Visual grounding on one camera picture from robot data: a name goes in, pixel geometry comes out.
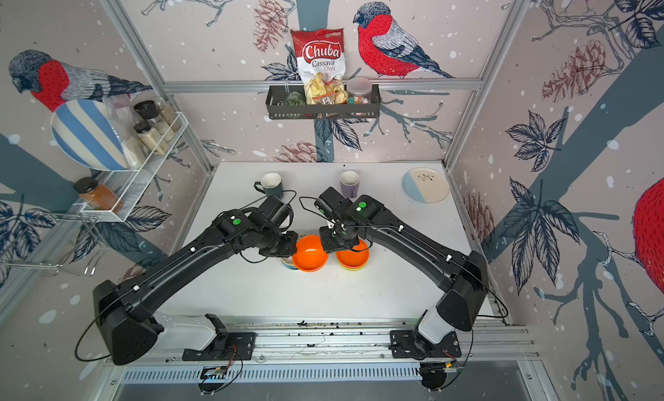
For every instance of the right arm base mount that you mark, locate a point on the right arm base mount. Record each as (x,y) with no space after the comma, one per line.
(409,344)

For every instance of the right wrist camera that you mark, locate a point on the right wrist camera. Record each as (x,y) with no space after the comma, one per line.
(331,204)

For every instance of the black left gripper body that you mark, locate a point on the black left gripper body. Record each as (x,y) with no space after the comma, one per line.
(284,244)

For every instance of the black wall basket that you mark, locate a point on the black wall basket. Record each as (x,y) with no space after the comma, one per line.
(277,107)

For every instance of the lime green plastic bowl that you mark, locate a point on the lime green plastic bowl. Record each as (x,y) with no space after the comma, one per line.
(353,268)

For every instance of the black lid spice jar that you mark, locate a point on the black lid spice jar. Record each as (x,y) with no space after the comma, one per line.
(151,138)
(148,111)

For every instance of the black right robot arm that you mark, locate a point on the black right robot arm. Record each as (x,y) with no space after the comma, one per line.
(462,278)

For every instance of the blue white striped plate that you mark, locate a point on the blue white striped plate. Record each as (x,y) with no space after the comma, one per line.
(83,132)

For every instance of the blue cream ceramic plate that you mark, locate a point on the blue cream ceramic plate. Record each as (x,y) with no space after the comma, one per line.
(425,185)

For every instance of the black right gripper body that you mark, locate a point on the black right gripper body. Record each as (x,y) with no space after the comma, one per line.
(334,238)

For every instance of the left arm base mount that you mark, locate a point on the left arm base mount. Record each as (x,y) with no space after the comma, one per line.
(226,345)

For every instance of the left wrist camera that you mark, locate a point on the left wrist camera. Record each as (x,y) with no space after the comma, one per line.
(275,209)

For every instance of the green glass jar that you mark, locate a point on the green glass jar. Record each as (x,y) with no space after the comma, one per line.
(295,98)

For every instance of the dark green mug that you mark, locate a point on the dark green mug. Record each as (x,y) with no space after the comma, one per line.
(270,184)

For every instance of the plastic bag on shelf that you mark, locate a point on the plastic bag on shelf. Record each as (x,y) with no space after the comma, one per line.
(123,118)

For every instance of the red Chuba chips bag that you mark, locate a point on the red Chuba chips bag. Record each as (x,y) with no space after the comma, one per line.
(321,65)

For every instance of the yellow flower ceramic bowl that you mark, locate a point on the yellow flower ceramic bowl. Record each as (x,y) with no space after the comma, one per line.
(288,263)

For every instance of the clear jar pink lid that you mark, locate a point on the clear jar pink lid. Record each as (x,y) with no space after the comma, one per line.
(359,91)

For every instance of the orange spice jar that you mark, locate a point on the orange spice jar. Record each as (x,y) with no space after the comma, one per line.
(97,195)

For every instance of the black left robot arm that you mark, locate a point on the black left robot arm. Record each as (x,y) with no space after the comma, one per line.
(124,313)

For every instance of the purple mug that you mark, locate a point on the purple mug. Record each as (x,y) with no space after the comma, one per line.
(350,183)

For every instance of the orange plastic bowl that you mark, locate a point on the orange plastic bowl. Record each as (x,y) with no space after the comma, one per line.
(310,255)
(358,256)

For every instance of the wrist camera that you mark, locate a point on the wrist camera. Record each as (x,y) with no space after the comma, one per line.
(275,209)
(331,204)

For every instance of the white wire wall shelf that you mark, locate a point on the white wire wall shelf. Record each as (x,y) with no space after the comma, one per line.
(130,185)

